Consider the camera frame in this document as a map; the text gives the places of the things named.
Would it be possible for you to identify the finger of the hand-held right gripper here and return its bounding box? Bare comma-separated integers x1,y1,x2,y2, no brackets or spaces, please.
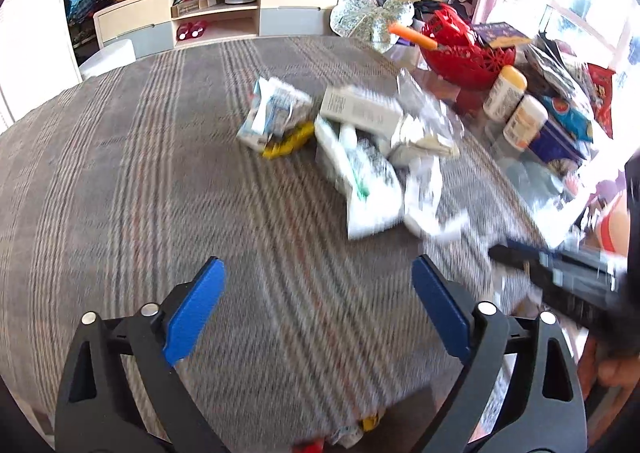
489,240,556,279

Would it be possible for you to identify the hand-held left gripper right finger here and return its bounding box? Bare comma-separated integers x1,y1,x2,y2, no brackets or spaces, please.
411,254,588,453

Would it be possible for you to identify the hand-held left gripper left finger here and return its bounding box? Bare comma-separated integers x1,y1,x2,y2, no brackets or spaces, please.
54,257,227,453

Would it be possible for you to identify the white paper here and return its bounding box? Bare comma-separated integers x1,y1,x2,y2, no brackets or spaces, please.
401,157,470,240

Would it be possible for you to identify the white green-print packet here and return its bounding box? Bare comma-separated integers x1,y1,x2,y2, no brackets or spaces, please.
314,118,403,240

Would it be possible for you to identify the silver foil wrapper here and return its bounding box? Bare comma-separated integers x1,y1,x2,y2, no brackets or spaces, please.
390,72,467,170

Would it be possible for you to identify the yellow wrapper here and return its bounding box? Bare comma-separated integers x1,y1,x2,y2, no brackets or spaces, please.
261,122,317,160

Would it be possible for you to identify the blue white packet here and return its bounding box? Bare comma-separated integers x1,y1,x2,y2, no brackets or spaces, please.
236,77,314,152

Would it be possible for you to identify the person's right hand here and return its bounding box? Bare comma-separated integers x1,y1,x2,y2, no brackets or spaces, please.
580,335,640,390

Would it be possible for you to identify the blue tin box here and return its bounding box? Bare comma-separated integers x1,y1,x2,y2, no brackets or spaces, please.
527,118,593,164

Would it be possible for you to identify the grey plaid tablecloth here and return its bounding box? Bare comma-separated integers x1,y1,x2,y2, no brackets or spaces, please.
0,35,551,444

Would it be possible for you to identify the short white yellow-cap bottle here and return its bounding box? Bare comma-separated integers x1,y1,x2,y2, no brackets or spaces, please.
501,95,549,151

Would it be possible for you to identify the blue snack bag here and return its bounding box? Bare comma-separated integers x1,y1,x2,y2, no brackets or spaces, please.
542,95,596,141

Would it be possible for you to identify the tall white yellow-cap bottle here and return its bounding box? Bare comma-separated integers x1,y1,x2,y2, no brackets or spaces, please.
482,65,528,120

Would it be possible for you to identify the red snack bag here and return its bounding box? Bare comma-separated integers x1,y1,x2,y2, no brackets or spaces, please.
585,64,617,138

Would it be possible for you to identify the pile of snack bags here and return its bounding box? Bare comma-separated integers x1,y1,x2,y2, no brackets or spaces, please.
522,35,593,98

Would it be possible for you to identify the red plastic basket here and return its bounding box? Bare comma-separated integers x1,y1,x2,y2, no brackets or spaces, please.
417,4,517,86

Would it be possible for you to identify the purple book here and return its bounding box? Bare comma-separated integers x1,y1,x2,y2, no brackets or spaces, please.
472,22,533,50

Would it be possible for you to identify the white round stool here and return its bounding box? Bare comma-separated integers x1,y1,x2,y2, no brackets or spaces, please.
79,39,137,81

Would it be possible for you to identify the black bag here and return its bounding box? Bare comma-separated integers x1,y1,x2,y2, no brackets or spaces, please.
412,0,473,21

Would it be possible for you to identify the floral patterned cloth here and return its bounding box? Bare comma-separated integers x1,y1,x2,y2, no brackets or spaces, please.
330,0,413,54

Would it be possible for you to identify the brown cardboard box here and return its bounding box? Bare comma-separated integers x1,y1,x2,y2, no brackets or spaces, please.
171,0,221,18

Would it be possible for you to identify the orange handled tool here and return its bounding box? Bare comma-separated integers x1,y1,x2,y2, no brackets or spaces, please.
387,23,441,51

